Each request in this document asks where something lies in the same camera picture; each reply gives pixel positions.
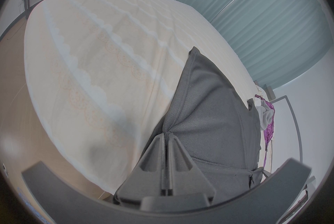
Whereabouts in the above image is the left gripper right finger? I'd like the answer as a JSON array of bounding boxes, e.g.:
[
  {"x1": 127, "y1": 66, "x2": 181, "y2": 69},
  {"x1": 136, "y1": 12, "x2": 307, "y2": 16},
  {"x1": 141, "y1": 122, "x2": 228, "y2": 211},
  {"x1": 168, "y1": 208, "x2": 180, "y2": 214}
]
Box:
[{"x1": 168, "y1": 133, "x2": 216, "y2": 198}]

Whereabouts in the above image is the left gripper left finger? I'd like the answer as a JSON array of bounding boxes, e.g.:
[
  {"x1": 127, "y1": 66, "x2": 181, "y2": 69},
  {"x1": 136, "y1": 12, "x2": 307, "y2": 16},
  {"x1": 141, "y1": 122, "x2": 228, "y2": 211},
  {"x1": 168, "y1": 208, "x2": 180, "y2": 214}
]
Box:
[{"x1": 114, "y1": 133, "x2": 167, "y2": 202}]

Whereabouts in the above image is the black T-shirt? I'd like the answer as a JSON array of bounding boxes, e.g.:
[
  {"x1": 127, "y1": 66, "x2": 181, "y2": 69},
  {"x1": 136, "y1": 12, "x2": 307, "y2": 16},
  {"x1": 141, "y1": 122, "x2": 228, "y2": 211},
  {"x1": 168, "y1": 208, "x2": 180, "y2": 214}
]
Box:
[{"x1": 142, "y1": 46, "x2": 264, "y2": 201}]

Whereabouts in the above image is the bed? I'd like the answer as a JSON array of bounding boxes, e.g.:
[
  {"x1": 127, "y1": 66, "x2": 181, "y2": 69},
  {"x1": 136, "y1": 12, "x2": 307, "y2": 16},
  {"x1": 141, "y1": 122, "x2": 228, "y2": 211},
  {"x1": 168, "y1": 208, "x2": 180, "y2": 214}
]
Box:
[{"x1": 23, "y1": 0, "x2": 303, "y2": 195}]

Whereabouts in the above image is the purple satin garment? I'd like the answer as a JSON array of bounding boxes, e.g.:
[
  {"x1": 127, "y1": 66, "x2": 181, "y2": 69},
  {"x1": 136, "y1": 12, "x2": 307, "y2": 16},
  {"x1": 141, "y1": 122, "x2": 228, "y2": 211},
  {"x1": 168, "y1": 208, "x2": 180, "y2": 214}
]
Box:
[{"x1": 254, "y1": 94, "x2": 276, "y2": 166}]

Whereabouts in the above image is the grey garment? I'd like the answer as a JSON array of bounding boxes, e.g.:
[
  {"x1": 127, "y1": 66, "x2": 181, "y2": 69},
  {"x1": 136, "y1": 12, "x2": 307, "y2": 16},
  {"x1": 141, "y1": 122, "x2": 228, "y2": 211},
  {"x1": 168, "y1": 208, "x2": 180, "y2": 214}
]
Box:
[{"x1": 254, "y1": 100, "x2": 274, "y2": 131}]

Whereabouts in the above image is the white printed pillow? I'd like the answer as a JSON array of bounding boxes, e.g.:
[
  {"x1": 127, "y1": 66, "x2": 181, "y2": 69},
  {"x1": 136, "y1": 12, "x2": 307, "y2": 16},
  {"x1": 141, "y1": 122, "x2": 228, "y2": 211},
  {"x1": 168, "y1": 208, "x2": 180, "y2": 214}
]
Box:
[{"x1": 254, "y1": 81, "x2": 267, "y2": 95}]

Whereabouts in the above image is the grey bedside table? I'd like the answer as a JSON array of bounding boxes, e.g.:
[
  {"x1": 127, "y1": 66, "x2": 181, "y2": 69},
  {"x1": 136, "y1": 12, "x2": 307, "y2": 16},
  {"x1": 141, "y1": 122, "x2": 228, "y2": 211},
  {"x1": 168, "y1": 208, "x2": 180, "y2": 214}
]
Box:
[{"x1": 264, "y1": 84, "x2": 276, "y2": 99}]

